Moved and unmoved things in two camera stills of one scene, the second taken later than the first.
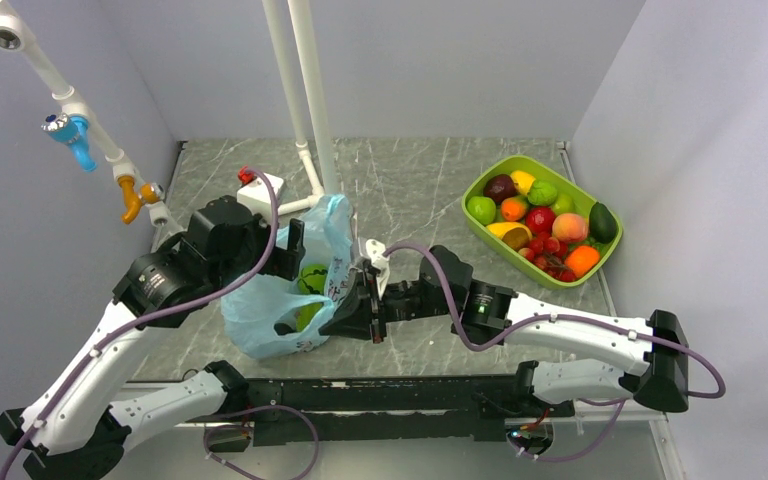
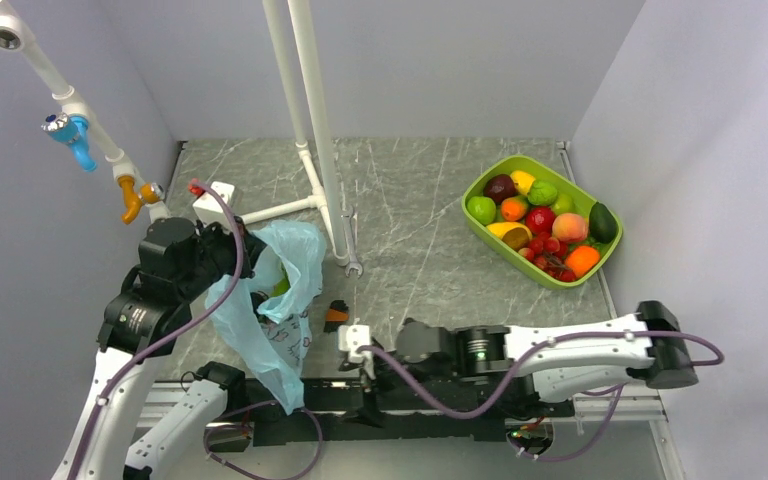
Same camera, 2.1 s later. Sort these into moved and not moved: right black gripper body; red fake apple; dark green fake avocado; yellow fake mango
Moved: right black gripper body
Not moved: red fake apple; yellow fake mango; dark green fake avocado
